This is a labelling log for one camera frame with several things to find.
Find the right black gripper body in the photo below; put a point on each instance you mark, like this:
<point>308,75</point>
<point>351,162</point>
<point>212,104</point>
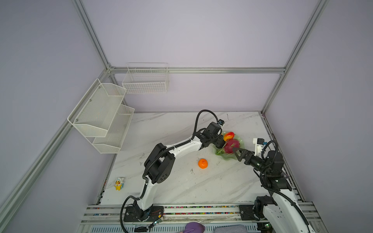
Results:
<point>258,164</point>

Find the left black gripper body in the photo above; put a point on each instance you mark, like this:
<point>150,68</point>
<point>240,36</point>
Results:
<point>217,140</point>

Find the pink dragon fruit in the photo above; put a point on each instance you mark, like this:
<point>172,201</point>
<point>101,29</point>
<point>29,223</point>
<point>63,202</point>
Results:
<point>233,143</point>

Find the red yellow mango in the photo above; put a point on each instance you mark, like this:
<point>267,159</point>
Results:
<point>228,136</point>

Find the orange tangerine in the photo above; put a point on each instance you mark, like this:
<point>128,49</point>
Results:
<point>203,163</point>

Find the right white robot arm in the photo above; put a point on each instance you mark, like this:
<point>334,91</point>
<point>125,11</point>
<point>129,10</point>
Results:
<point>280,208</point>

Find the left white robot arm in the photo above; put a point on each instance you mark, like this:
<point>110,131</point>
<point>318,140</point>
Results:
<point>158,168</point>

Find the green glass fruit bowl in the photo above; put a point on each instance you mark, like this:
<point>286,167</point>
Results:
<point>221,153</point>

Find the purple cap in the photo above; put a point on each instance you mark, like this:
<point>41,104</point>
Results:
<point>194,227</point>

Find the small yellow duck toy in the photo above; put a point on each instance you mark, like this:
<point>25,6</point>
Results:
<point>119,183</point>

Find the white mesh two-tier shelf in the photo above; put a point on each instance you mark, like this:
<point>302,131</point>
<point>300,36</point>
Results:
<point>102,118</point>

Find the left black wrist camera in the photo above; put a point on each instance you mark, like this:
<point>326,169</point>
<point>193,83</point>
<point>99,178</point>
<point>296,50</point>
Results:
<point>221,122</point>

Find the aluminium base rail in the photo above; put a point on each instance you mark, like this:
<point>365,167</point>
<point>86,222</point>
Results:
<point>105,218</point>

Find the white wire wall basket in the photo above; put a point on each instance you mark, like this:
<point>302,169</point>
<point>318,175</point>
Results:
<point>146,78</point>

